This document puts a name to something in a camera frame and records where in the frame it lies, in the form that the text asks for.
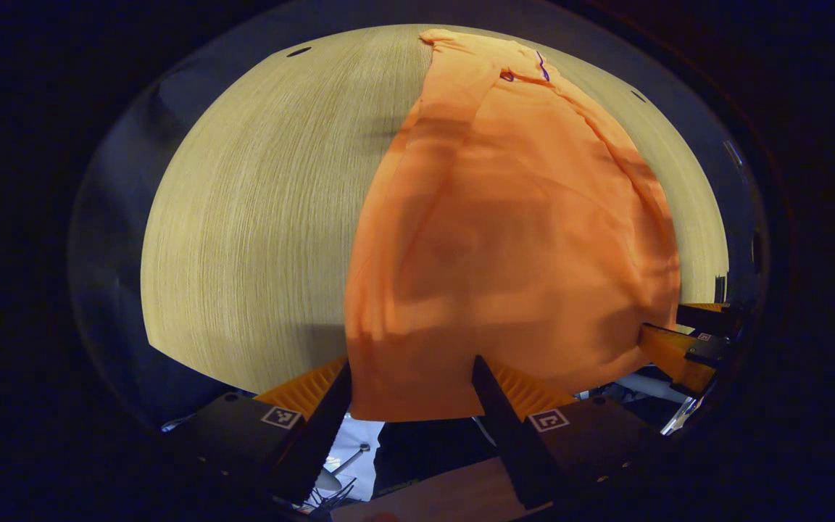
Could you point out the dark cloth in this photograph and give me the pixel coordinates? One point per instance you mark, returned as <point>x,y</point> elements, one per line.
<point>425,449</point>

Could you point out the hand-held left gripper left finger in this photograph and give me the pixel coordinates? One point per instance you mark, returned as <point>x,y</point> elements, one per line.
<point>323,428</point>

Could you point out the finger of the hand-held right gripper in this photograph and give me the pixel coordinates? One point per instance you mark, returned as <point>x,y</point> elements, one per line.
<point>704,317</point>
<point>671,355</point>

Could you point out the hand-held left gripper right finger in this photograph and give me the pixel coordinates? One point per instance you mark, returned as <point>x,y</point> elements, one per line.
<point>504,428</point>

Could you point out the brown wooden board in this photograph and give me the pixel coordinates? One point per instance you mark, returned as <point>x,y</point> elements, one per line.
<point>446,496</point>

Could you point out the orange T-shirt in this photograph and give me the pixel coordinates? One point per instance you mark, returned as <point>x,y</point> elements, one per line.
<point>519,254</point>

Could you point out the metal chair base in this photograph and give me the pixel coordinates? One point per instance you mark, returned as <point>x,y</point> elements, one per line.
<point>338,478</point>

